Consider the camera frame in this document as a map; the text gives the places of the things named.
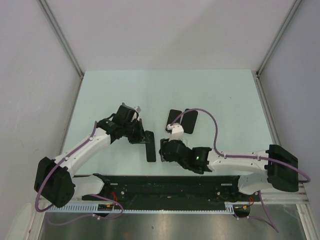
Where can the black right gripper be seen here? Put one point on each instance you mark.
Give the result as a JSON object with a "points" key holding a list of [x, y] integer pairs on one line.
{"points": [[164, 157]]}

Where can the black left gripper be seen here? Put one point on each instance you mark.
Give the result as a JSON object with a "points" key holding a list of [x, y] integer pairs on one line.
{"points": [[140, 137]]}

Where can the black phone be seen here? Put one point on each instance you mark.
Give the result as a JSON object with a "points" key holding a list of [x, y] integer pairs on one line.
{"points": [[150, 147], [190, 121]]}

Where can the black smartphone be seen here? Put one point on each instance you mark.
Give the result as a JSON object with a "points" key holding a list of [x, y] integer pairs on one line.
{"points": [[174, 119]]}

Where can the clear magsafe phone case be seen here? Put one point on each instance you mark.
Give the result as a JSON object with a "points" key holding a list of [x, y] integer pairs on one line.
{"points": [[184, 139]]}

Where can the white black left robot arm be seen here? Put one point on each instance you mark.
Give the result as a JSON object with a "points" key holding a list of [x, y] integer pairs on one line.
{"points": [[55, 178]]}

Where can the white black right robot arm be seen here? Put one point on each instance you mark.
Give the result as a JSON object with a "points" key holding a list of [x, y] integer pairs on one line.
{"points": [[274, 168]]}

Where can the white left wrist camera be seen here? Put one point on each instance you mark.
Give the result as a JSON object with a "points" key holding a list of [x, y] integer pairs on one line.
{"points": [[136, 115]]}

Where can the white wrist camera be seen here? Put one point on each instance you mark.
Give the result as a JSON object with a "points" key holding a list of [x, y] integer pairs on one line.
{"points": [[136, 115], [176, 133]]}

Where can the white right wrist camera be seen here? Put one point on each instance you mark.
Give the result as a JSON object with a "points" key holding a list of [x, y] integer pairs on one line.
{"points": [[176, 133]]}

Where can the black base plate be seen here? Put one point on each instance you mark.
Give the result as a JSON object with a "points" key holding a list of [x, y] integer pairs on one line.
{"points": [[175, 189]]}

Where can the grey slotted cable duct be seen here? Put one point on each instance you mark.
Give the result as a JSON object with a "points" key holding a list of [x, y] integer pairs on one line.
{"points": [[148, 208]]}

